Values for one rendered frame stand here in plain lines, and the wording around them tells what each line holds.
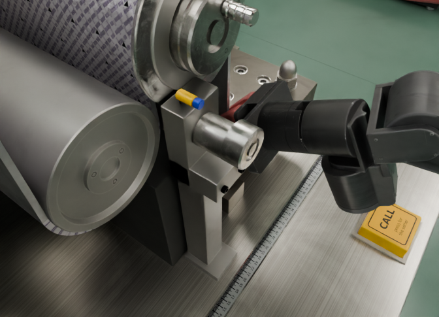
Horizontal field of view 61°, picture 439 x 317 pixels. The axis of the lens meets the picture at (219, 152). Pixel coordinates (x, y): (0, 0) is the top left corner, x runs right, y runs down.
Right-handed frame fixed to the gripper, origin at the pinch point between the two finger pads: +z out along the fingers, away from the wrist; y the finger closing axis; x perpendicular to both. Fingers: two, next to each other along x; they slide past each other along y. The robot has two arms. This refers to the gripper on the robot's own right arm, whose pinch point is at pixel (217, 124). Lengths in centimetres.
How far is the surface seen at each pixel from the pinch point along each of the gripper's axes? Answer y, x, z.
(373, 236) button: 6.4, -24.8, -13.4
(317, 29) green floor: 196, -64, 103
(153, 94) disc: -12.3, 12.1, -9.8
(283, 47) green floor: 165, -60, 110
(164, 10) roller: -10.0, 17.6, -13.1
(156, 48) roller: -11.4, 15.4, -11.8
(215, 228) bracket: -9.2, -9.8, -1.8
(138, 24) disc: -12.5, 17.7, -12.9
